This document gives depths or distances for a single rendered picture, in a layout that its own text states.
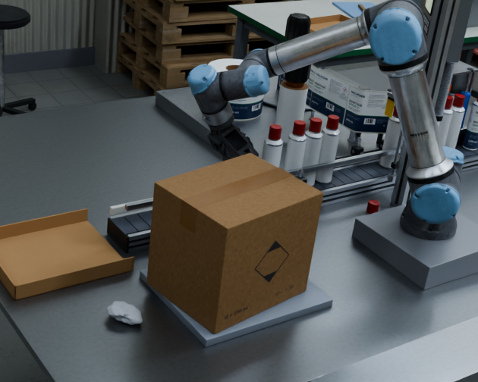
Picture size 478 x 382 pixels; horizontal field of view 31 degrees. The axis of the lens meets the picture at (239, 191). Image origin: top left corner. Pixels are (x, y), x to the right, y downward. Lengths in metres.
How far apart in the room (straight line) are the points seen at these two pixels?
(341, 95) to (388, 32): 0.88
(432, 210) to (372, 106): 0.75
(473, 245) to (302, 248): 0.55
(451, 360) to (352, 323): 0.24
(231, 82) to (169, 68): 3.00
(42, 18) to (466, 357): 4.09
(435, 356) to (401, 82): 0.63
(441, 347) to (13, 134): 1.48
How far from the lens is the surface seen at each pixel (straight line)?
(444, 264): 2.24
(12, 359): 2.82
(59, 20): 5.65
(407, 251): 2.26
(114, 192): 2.47
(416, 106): 2.07
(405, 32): 1.99
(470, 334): 2.13
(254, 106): 2.89
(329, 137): 2.48
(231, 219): 1.79
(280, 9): 4.54
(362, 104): 2.80
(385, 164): 2.71
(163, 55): 5.13
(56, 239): 2.23
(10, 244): 2.21
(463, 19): 2.43
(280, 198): 1.90
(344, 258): 2.29
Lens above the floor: 2.00
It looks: 27 degrees down
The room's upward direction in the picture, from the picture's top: 7 degrees clockwise
